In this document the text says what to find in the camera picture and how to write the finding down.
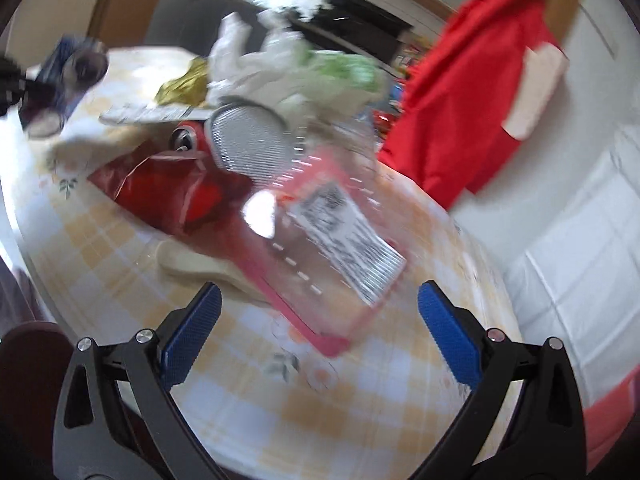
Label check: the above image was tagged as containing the red snack bag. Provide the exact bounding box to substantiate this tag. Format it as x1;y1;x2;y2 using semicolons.
87;151;228;238

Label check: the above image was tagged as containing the black cabinet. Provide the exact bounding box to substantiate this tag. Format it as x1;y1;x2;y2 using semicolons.
299;0;415;67

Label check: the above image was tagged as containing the red drink can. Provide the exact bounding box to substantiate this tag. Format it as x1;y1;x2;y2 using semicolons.
169;119;213;155

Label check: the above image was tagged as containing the red plastic item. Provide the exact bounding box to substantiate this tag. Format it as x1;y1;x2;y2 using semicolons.
582;366;640;467

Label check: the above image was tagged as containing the white flat packet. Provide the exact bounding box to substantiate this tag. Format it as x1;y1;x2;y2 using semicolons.
99;102;213;127

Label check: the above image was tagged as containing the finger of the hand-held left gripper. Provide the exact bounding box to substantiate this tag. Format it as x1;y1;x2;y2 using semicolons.
21;80;60;110

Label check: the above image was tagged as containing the red jacket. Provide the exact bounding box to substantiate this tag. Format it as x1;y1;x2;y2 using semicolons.
376;0;570;212

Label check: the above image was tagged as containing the grey slipper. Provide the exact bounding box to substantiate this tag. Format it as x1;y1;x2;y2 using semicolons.
206;97;302;182

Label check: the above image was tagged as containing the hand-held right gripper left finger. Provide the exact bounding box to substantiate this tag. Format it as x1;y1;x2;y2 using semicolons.
52;281;226;480

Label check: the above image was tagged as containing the crumpled gold snack bag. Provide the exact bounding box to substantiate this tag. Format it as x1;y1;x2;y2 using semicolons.
156;56;210;107

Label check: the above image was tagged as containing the yellow checked floral tablecloth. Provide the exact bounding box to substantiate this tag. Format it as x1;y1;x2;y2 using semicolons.
0;47;525;480

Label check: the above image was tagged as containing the white quilted cover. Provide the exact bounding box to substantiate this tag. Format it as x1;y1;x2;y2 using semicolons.
450;5;640;411

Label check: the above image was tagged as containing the wooden door frame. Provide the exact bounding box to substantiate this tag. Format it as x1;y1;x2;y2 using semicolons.
86;0;177;53

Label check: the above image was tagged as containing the white plastic bag green print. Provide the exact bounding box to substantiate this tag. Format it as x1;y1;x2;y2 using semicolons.
206;10;387;113

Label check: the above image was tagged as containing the clear pink plastic box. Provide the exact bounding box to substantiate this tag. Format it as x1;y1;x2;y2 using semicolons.
240;122;407;358

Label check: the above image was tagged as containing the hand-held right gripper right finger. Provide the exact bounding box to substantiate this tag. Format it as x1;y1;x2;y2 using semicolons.
416;281;587;480

